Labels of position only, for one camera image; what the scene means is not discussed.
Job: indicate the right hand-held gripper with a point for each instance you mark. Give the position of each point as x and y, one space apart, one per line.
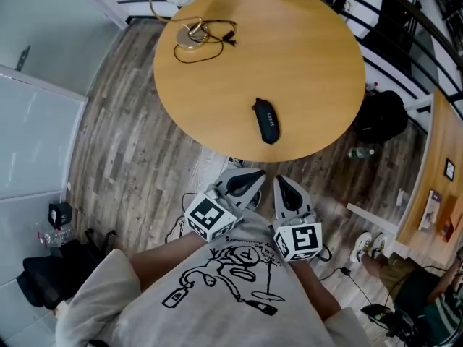
298 239

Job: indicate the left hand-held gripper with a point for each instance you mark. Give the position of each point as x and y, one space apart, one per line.
211 213

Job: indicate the black glasses case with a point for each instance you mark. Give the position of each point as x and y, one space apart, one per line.
267 121

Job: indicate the person's left forearm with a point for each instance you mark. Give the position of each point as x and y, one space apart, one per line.
162 259

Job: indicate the person's right forearm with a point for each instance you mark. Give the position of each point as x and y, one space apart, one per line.
314 287

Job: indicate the green plastic bottle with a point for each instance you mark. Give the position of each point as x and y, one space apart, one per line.
360 153

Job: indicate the white table leg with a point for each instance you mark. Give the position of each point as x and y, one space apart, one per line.
372 218

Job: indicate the black backpack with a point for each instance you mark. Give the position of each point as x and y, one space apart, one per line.
380 118

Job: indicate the grey printed t-shirt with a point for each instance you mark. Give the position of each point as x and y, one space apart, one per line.
202 313

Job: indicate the white and maroon book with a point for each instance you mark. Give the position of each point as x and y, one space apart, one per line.
429 212

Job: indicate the black device with screen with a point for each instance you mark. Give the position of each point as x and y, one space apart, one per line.
383 318

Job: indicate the gold lamp with white globe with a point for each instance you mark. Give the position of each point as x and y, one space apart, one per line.
188 40

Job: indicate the brown flat box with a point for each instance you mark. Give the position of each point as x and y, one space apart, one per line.
450 219

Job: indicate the black framed picture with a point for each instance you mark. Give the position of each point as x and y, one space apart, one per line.
450 169

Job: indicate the small black box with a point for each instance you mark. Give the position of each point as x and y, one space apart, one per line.
59 214

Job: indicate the black metal railing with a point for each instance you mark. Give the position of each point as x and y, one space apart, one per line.
394 31

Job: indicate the clear plastic bottle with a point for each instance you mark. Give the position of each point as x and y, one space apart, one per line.
54 235

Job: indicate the black office chair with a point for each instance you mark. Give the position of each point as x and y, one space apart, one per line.
50 277

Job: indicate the black door latch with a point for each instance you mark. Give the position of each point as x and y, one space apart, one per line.
22 58

